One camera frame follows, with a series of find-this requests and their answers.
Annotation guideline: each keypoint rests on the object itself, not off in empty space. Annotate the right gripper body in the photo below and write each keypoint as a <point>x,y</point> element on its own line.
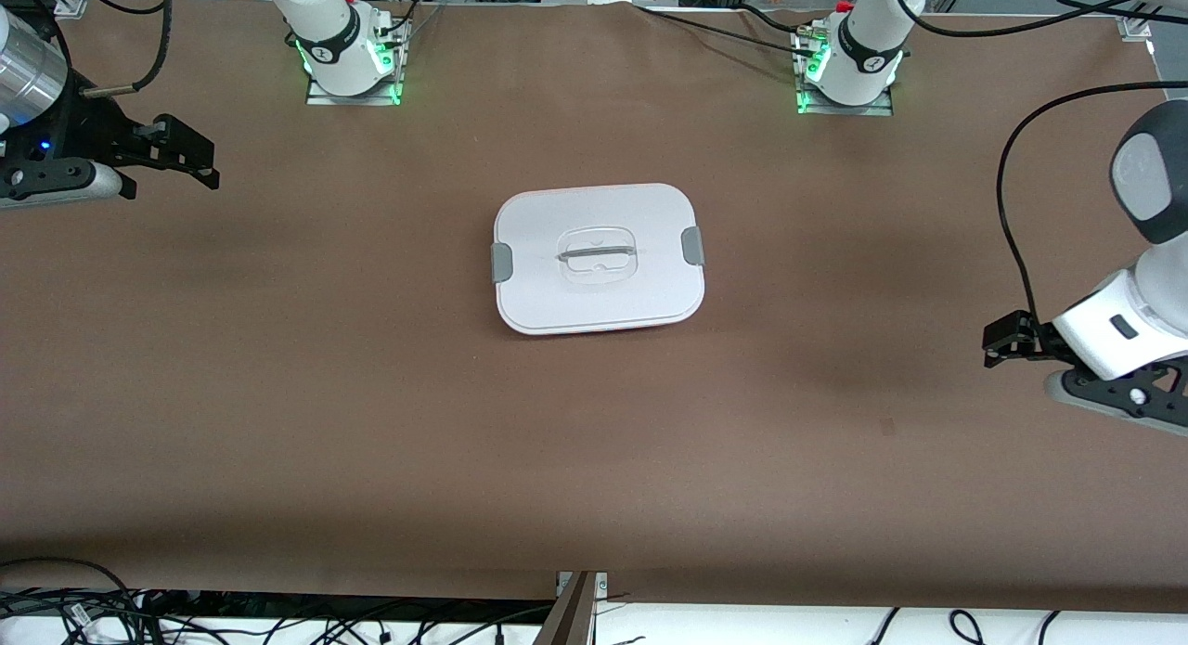
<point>82,125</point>

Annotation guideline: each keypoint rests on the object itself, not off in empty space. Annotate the aluminium corner bracket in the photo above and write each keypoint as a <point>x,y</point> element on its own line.
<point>71,5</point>

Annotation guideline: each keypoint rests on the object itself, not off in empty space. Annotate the small metal corner bracket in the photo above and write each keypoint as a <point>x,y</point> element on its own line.
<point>601,585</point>

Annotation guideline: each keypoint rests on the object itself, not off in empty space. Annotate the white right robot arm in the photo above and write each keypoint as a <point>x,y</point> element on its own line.
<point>334,42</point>

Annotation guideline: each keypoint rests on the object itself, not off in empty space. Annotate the aluminium frame profile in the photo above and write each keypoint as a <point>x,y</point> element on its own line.
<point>1134,25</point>

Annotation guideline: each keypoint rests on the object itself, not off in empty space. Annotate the brown table cover mat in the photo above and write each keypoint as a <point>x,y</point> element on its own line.
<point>650,459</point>

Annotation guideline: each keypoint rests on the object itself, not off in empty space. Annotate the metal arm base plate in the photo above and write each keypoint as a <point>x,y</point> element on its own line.
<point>877,109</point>
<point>320,95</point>

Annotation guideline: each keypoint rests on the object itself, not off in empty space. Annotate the white box lid grey clips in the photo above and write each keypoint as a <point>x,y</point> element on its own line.
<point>557,297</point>

